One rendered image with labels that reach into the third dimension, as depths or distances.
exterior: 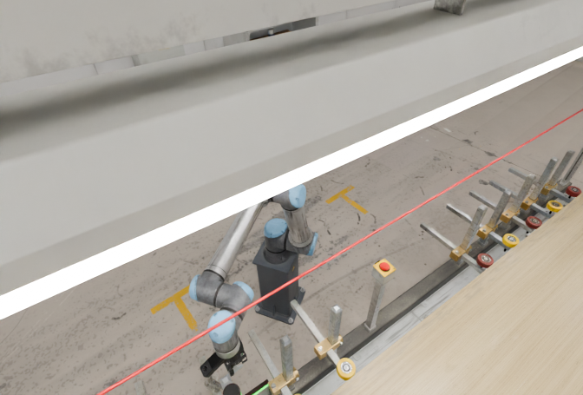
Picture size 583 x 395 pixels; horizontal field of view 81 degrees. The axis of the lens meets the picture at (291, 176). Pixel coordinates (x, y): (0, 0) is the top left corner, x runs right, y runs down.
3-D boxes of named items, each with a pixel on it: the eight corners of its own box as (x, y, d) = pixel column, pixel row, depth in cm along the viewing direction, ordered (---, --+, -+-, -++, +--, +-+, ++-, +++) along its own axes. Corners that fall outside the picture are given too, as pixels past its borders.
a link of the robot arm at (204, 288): (255, 168, 170) (181, 289, 123) (279, 174, 166) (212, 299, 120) (258, 186, 178) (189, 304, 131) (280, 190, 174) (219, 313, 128)
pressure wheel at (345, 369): (335, 385, 150) (336, 375, 143) (336, 366, 156) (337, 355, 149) (353, 389, 149) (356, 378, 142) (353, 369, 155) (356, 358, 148)
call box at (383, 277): (370, 275, 153) (372, 265, 148) (382, 268, 156) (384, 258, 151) (382, 286, 149) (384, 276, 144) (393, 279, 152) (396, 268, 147)
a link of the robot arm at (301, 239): (294, 232, 228) (277, 170, 165) (320, 238, 223) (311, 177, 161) (287, 253, 221) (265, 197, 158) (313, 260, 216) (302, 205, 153)
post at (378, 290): (363, 325, 181) (375, 275, 152) (370, 320, 183) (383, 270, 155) (369, 332, 178) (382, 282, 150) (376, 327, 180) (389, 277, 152)
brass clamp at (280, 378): (267, 385, 152) (266, 381, 149) (292, 367, 158) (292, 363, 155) (274, 398, 148) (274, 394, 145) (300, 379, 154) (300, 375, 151)
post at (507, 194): (476, 245, 224) (504, 190, 193) (480, 242, 225) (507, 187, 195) (481, 248, 221) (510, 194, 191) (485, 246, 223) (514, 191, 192)
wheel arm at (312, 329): (290, 306, 178) (290, 301, 175) (295, 302, 179) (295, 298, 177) (344, 382, 150) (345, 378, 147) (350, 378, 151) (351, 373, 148)
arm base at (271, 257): (258, 260, 228) (257, 250, 221) (270, 239, 241) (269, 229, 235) (284, 267, 222) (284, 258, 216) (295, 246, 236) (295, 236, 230)
